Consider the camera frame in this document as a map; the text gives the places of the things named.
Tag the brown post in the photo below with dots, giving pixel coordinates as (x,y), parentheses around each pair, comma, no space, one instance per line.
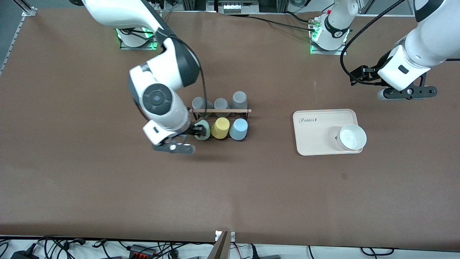
(220,250)

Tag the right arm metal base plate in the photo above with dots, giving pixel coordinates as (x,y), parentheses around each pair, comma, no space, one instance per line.
(152,46)

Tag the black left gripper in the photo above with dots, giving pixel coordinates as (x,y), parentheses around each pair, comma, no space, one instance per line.
(378,68)

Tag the grey plastic cup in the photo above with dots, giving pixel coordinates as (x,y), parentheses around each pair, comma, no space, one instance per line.
(239,99)
(197,103)
(221,104)

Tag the white device with ports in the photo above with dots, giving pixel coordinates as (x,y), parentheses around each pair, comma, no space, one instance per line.
(232,8)

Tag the small metal bracket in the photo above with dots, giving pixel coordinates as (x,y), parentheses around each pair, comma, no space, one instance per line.
(233,236)

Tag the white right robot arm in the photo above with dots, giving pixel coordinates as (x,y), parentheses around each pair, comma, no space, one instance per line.
(158,97)

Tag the beige plastic tray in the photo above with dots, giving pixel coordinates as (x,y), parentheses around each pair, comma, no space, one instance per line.
(316,133)

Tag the aluminium table edge rail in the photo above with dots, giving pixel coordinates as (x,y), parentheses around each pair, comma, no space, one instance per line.
(14,39)

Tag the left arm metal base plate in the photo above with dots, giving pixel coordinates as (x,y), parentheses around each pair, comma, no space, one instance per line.
(341,51)

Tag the black orange terminal block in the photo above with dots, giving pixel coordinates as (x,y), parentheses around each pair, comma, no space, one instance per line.
(142,251)

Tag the yellow cup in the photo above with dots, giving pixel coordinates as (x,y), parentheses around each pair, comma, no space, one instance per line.
(220,128)

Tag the light blue cup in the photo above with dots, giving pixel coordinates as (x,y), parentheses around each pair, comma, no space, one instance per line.
(239,129)

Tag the white bowl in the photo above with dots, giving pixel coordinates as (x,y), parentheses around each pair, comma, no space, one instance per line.
(352,136)

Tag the black power adapter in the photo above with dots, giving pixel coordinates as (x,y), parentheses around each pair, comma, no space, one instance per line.
(23,254)

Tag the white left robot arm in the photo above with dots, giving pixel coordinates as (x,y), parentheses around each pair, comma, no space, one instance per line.
(427,39)

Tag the mint green cup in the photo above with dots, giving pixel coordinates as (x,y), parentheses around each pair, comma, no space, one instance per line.
(204,130)

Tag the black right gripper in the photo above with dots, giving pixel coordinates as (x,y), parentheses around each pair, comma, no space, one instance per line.
(191,129)

